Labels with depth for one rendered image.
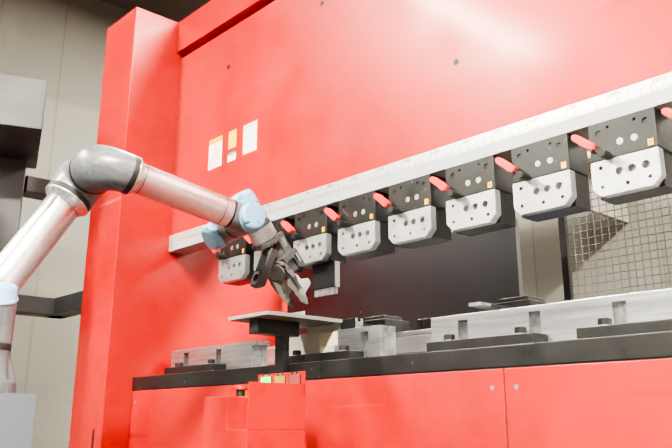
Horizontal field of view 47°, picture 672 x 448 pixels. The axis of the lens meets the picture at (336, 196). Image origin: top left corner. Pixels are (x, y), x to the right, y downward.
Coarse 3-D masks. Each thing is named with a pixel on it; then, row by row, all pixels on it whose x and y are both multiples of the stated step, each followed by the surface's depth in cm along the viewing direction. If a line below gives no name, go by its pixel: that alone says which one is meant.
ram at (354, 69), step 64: (320, 0) 252; (384, 0) 228; (448, 0) 208; (512, 0) 192; (576, 0) 178; (640, 0) 166; (192, 64) 307; (256, 64) 273; (320, 64) 245; (384, 64) 223; (448, 64) 204; (512, 64) 188; (576, 64) 174; (640, 64) 163; (192, 128) 298; (320, 128) 239; (384, 128) 217; (448, 128) 199; (576, 128) 171; (256, 192) 258; (384, 192) 218
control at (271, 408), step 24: (264, 384) 179; (288, 384) 183; (216, 408) 185; (240, 408) 184; (264, 408) 177; (288, 408) 182; (216, 432) 183; (240, 432) 176; (264, 432) 176; (288, 432) 180
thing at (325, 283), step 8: (320, 264) 231; (328, 264) 229; (336, 264) 227; (312, 272) 233; (320, 272) 231; (328, 272) 228; (336, 272) 226; (312, 280) 233; (320, 280) 230; (328, 280) 227; (336, 280) 226; (312, 288) 232; (320, 288) 229; (328, 288) 228; (336, 288) 225
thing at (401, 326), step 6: (366, 318) 240; (372, 318) 239; (378, 318) 237; (384, 318) 234; (390, 318) 237; (396, 318) 238; (366, 324) 234; (372, 324) 237; (378, 324) 235; (384, 324) 233; (390, 324) 234; (396, 324) 236; (402, 324) 238; (408, 324) 240; (396, 330) 236; (402, 330) 237; (408, 330) 239
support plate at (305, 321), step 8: (256, 312) 205; (264, 312) 203; (272, 312) 202; (280, 312) 204; (232, 320) 213; (240, 320) 213; (248, 320) 213; (288, 320) 213; (296, 320) 213; (304, 320) 213; (312, 320) 213; (320, 320) 213; (328, 320) 215; (336, 320) 217
